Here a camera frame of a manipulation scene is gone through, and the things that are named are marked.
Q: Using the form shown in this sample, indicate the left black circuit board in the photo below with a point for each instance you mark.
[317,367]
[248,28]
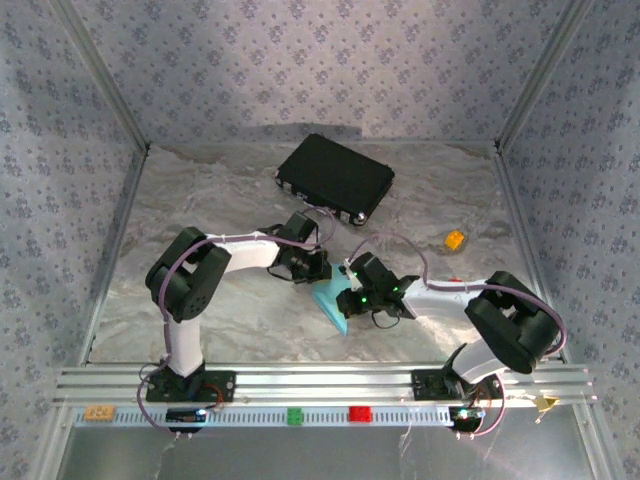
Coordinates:
[185,416]

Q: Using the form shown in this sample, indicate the right black circuit board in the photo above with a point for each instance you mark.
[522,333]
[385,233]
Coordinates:
[465,415]

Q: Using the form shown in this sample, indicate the aluminium frame bar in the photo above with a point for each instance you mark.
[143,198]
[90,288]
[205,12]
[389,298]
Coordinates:
[126,215]
[518,215]
[102,75]
[541,75]

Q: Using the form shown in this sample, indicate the black circuit board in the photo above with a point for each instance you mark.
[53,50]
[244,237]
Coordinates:
[185,416]
[465,415]

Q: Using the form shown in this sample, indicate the black hard case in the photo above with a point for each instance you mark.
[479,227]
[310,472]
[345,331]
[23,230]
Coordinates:
[335,175]

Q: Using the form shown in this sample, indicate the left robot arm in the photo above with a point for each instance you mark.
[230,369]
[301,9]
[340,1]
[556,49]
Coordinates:
[187,280]

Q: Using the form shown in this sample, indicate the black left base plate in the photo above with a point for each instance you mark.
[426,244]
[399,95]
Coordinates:
[222,387]

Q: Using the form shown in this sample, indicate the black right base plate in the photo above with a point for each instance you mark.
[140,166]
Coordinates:
[427,385]

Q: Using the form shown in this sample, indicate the yellow toy brick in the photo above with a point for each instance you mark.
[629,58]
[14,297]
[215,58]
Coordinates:
[454,239]

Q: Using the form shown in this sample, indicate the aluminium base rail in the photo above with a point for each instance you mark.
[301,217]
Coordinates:
[325,385]

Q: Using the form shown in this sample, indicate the light blue paper sheet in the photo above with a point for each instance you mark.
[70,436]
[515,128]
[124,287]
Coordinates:
[332,300]

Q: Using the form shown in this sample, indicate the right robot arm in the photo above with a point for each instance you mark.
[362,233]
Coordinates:
[510,325]

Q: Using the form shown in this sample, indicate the orange toy brick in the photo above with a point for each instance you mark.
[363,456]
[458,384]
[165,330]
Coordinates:
[99,412]

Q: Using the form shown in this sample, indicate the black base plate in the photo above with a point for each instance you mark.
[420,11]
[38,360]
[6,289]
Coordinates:
[222,387]
[427,385]

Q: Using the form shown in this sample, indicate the green toy brick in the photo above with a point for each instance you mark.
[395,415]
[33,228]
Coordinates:
[295,416]

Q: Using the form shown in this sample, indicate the large red toy brick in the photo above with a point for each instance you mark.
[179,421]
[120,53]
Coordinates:
[360,414]

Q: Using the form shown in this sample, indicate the gold paper tag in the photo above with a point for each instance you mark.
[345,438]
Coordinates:
[546,403]

